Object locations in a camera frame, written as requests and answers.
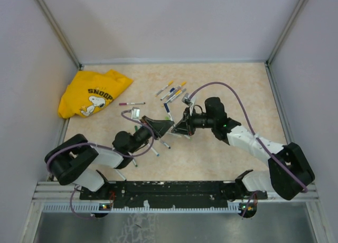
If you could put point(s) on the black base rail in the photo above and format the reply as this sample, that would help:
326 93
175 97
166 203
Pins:
168 194

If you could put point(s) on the grey capped pen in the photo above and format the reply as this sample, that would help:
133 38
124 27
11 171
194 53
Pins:
177 94

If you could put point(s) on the yellow Snoopy t-shirt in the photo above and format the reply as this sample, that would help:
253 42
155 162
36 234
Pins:
90 92

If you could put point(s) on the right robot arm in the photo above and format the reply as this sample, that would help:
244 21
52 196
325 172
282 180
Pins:
289 172

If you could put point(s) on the aluminium frame rail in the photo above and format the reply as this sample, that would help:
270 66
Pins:
55 191

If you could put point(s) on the dark blue capped pen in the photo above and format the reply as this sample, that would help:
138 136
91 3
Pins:
168 111

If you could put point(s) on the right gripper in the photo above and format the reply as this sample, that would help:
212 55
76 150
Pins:
182 127

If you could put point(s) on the navy capped pen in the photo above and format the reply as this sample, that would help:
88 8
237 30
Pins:
167 93

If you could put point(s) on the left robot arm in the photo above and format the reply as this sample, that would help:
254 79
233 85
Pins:
70 161

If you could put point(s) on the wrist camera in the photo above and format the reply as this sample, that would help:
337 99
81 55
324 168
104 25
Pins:
135 113
188 100

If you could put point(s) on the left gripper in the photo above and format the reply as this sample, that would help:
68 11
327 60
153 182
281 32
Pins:
159 127

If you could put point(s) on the magenta capped pen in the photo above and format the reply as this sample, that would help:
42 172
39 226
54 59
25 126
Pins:
131 103

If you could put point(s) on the light green capped pen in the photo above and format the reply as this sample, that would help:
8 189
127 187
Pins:
178 135

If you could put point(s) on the black capped pen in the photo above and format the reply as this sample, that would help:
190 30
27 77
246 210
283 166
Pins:
121 175

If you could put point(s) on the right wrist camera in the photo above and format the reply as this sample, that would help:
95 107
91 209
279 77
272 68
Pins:
188 100

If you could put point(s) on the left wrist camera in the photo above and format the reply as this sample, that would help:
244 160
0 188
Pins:
135 113

